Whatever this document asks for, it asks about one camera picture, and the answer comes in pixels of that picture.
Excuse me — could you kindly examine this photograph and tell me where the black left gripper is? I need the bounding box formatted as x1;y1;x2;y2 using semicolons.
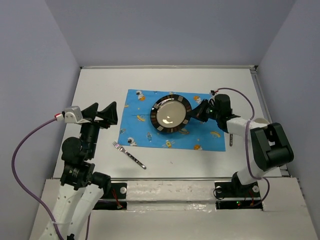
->
78;100;118;158

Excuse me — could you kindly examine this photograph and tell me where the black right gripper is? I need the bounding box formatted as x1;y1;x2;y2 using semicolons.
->
186;98;221;122

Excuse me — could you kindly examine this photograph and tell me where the black rimmed dinner plate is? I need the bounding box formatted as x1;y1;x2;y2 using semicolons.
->
149;94;192;134

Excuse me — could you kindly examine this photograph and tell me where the steel fork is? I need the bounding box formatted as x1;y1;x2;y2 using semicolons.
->
112;141;147;170

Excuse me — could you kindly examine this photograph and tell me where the blue space-print cloth placemat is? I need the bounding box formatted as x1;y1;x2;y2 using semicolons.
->
118;89;226;152

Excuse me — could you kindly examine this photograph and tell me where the teal mug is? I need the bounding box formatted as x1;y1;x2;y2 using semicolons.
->
253;118;270;125

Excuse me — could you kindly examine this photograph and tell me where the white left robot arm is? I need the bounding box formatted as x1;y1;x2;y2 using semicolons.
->
40;101;118;240

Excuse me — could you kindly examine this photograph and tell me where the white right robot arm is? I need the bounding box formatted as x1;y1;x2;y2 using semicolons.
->
188;94;294;196

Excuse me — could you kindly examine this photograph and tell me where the steel knife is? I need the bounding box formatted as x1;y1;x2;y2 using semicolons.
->
229;134;234;147

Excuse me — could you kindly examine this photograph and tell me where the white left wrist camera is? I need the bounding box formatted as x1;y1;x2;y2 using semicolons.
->
54;106;90;125

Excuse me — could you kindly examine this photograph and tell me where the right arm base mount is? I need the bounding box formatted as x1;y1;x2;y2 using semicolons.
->
212;181;263;210

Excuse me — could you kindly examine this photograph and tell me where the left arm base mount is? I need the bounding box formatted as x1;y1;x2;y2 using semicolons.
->
93;182;128;211

